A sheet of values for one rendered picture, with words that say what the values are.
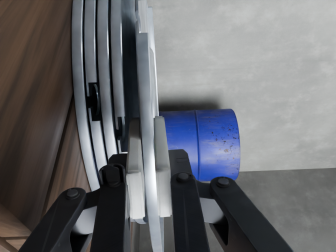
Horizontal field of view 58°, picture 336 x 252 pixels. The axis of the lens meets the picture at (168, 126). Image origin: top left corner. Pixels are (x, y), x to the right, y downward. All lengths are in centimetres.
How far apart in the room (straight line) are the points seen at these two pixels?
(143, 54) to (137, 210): 9
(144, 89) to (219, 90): 252
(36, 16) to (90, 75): 5
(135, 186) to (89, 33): 11
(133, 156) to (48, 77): 6
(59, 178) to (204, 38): 222
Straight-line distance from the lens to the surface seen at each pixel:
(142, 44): 19
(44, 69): 17
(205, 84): 263
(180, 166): 17
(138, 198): 16
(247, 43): 245
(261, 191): 363
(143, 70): 18
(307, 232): 354
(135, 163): 16
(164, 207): 16
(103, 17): 22
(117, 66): 20
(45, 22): 18
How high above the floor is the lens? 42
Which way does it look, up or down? 1 degrees down
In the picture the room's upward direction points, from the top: 88 degrees clockwise
